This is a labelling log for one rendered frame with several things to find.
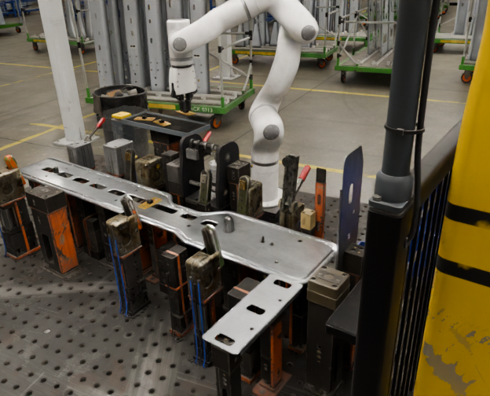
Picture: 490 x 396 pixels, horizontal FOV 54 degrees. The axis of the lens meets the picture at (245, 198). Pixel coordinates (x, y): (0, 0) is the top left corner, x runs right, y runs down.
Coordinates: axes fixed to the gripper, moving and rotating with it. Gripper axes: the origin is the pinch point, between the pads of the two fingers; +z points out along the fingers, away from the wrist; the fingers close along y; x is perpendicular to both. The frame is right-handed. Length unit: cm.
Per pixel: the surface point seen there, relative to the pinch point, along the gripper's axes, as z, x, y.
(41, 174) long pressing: 24, -36, 47
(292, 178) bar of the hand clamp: 9, 63, 9
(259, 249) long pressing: 24, 67, 27
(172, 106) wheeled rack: 98, -310, -206
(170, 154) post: 14.5, 7.0, 13.6
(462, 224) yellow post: -24, 134, 63
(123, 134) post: 16.1, -31.9, 10.9
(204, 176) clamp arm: 15.7, 30.3, 16.4
